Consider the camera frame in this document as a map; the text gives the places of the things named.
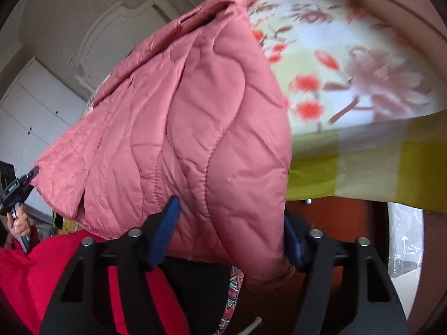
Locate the person's red jacket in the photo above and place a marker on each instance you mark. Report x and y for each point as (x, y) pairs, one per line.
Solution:
(28, 279)

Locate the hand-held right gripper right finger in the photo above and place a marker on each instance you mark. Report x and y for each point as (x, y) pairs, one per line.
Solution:
(295, 247)

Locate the person's black pants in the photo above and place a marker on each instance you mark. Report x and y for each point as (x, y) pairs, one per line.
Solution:
(202, 293)

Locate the bed with floral sheet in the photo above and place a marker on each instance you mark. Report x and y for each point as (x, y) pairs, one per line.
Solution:
(349, 76)

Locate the white wooden headboard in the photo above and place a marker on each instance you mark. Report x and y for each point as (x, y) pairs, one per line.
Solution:
(115, 35)

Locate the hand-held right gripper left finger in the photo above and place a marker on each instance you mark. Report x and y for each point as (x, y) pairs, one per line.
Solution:
(164, 233)

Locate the white wardrobe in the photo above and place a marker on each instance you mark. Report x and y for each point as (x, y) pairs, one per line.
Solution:
(38, 111)

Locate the white stick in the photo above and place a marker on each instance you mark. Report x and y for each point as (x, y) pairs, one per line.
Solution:
(253, 324)

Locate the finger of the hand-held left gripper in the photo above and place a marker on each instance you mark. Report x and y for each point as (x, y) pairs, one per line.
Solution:
(31, 176)

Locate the pink quilted jacket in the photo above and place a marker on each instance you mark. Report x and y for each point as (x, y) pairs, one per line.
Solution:
(174, 111)

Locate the person's left hand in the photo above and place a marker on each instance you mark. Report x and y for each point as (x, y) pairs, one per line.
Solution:
(22, 225)

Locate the clear plastic bag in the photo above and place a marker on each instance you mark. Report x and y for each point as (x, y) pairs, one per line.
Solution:
(405, 240)

